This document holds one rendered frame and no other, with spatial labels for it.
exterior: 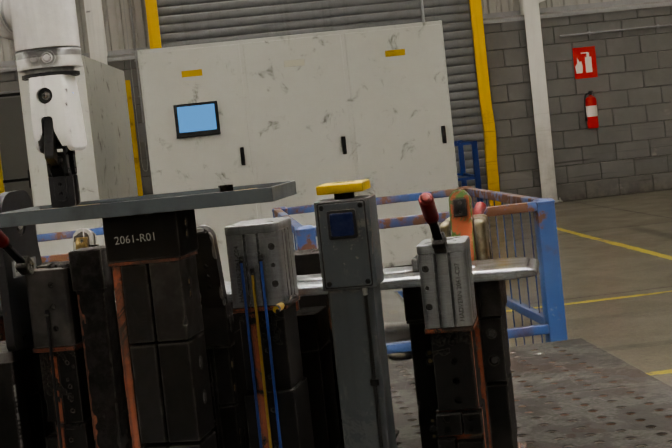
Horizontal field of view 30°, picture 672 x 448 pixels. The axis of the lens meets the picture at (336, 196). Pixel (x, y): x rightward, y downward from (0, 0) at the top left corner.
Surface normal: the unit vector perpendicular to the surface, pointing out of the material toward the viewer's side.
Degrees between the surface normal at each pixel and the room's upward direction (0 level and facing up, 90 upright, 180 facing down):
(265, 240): 90
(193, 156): 90
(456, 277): 90
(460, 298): 90
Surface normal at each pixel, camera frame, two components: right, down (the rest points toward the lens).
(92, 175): 0.04, 0.05
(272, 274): -0.18, 0.07
